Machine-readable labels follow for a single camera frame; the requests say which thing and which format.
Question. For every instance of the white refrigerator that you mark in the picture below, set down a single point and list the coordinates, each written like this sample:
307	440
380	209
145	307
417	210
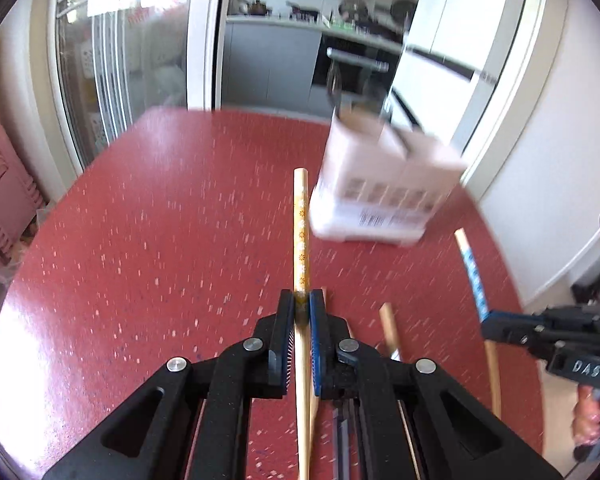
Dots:
450	50

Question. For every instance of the grey kitchen cabinet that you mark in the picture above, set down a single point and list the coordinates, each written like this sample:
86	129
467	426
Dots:
270	65

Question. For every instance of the pink and white utensil holder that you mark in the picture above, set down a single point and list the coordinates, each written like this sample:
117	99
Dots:
380	170

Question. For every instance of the yellow flower patterned chopstick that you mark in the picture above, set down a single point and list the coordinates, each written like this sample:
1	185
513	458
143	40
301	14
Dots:
301	230

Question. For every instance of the blue patterned chopstick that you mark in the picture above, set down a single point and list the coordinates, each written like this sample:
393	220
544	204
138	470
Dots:
472	270

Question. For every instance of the stack of pink stools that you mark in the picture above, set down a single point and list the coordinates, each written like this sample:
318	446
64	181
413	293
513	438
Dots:
2	190

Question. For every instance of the light wooden chopstick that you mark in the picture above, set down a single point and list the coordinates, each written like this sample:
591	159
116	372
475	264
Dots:
389	325

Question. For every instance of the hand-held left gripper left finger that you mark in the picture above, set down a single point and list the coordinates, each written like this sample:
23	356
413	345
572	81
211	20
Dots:
285	330

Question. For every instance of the person's right hand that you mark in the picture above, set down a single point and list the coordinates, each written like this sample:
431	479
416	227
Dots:
587	420

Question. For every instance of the glass sliding door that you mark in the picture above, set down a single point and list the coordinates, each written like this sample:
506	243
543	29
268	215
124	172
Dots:
115	70

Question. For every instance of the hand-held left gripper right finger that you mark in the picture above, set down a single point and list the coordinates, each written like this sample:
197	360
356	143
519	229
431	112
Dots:
316	330

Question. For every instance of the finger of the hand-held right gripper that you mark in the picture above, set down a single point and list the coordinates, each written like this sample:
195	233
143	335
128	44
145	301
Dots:
505	335
515	319

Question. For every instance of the black built-in oven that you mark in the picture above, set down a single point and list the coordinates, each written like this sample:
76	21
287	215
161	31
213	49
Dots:
352	67

